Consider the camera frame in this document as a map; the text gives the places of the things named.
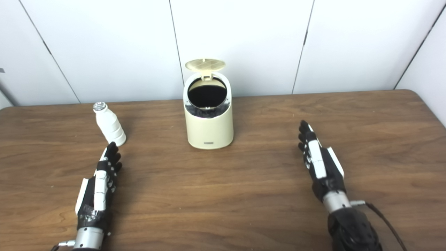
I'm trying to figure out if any small white plastic bottle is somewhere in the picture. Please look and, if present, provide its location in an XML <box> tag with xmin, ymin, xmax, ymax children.
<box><xmin>93</xmin><ymin>102</ymin><xmax>127</xmax><ymax>147</ymax></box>

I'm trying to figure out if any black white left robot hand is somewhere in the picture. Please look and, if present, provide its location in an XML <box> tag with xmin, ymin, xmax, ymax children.
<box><xmin>75</xmin><ymin>142</ymin><xmax>123</xmax><ymax>232</ymax></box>

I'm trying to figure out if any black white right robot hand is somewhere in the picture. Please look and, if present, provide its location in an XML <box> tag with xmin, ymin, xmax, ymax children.
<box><xmin>298</xmin><ymin>120</ymin><xmax>347</xmax><ymax>203</ymax></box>

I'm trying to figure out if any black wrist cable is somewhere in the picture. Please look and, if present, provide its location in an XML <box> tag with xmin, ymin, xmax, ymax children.
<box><xmin>350</xmin><ymin>200</ymin><xmax>408</xmax><ymax>251</ymax></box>
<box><xmin>51</xmin><ymin>240</ymin><xmax>76</xmax><ymax>251</ymax></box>

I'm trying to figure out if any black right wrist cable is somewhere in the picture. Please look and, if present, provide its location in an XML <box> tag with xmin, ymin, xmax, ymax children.
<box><xmin>350</xmin><ymin>200</ymin><xmax>408</xmax><ymax>251</ymax></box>

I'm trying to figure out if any cream-colored bin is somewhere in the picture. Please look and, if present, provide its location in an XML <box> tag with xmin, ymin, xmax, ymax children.
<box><xmin>183</xmin><ymin>71</ymin><xmax>234</xmax><ymax>150</ymax></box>

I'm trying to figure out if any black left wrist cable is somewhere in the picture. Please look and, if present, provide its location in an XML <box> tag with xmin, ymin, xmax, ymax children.
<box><xmin>51</xmin><ymin>240</ymin><xmax>76</xmax><ymax>251</ymax></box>

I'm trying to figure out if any round cream bin lid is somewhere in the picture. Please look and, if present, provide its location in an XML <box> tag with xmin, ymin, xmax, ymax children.
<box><xmin>185</xmin><ymin>59</ymin><xmax>226</xmax><ymax>81</ymax></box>

